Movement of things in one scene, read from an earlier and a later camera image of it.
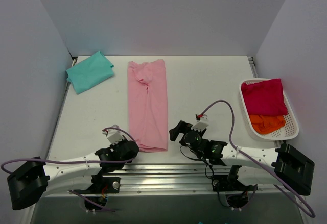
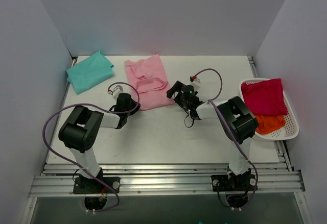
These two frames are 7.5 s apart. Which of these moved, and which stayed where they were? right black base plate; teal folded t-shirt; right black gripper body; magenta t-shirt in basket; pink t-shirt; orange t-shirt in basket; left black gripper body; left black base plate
Moved: left black gripper body; right black gripper body; pink t-shirt
Stayed: right black base plate; orange t-shirt in basket; teal folded t-shirt; left black base plate; magenta t-shirt in basket
